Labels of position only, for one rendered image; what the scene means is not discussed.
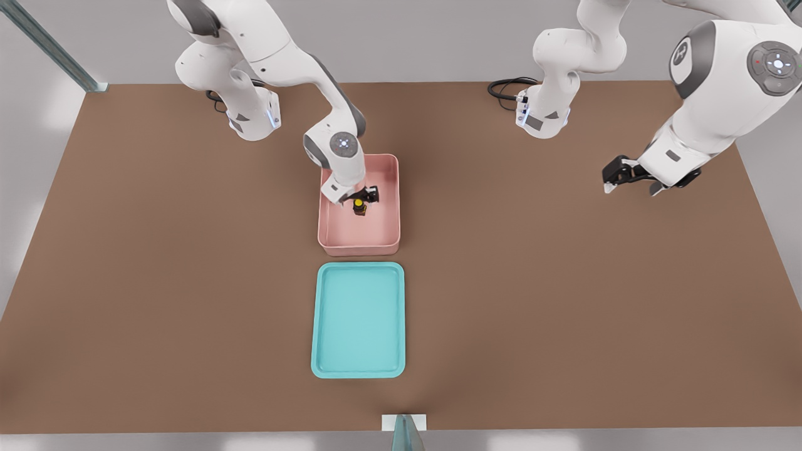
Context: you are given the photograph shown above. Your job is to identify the pink box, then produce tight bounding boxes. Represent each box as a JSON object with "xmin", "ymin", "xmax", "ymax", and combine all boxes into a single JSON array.
[{"xmin": 318, "ymin": 154, "xmax": 401, "ymax": 257}]

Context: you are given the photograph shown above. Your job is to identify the pale blue-green tray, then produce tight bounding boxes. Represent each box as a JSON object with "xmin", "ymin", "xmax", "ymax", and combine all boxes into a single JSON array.
[{"xmin": 311, "ymin": 262, "xmax": 406, "ymax": 380}]

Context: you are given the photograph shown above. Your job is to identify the black cable loop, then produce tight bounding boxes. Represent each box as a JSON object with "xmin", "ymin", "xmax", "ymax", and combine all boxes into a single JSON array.
[
  {"xmin": 206, "ymin": 79, "xmax": 266, "ymax": 115},
  {"xmin": 487, "ymin": 77, "xmax": 541, "ymax": 112}
]

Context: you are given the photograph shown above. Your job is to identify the silver frame post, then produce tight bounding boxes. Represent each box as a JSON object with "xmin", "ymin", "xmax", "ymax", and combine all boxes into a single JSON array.
[
  {"xmin": 0, "ymin": 0, "xmax": 108, "ymax": 93},
  {"xmin": 382, "ymin": 414, "xmax": 427, "ymax": 451}
]

